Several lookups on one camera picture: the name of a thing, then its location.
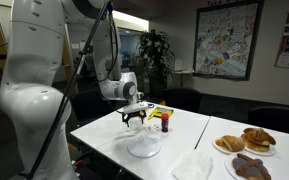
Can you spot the white paper napkin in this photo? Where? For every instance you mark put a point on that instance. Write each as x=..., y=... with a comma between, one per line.
x=194, y=166

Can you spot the clear round glass lid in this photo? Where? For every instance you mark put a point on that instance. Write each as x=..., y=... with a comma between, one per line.
x=144, y=148

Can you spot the dark brown crossed bread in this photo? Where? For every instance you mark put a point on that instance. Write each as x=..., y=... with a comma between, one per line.
x=250, y=168

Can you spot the yellow green crayon box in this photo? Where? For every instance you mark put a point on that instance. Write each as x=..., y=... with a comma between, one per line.
x=162, y=111

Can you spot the white pinned paper sheet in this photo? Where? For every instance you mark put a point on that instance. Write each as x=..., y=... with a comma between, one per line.
x=285, y=60

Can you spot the purple bottle with red cap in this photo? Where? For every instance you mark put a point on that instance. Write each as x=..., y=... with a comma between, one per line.
x=165, y=124

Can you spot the small white side table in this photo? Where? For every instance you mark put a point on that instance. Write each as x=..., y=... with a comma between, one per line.
x=183, y=71

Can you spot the bright ceiling light strip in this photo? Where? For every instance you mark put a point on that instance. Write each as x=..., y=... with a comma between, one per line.
x=130, y=20

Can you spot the stacked brown bread buns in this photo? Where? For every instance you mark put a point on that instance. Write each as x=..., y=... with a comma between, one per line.
x=259, y=136

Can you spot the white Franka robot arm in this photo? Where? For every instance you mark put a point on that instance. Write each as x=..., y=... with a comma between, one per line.
x=34, y=110

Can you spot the white round plate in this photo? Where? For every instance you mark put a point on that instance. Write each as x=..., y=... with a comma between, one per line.
x=267, y=152
x=219, y=148
x=228, y=166

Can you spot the green potted plant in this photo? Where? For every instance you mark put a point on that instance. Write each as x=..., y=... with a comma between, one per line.
x=155, y=50

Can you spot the framed colourful drawing poster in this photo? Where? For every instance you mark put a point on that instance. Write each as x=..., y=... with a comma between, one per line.
x=224, y=40

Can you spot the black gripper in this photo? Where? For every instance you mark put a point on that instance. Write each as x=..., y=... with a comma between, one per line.
x=134, y=114

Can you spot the cut crystal glass jar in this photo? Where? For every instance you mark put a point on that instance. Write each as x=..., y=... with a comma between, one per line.
x=136, y=126

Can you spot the black office chair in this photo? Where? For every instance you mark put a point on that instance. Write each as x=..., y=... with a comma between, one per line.
x=277, y=120
x=84, y=106
x=183, y=98

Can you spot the white standing paper sign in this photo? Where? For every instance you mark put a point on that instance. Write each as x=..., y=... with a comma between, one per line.
x=178, y=65

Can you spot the golden croissant bread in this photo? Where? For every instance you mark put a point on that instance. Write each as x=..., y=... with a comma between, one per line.
x=232, y=143

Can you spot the wooden door frame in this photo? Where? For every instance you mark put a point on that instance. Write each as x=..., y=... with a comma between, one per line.
x=65, y=63

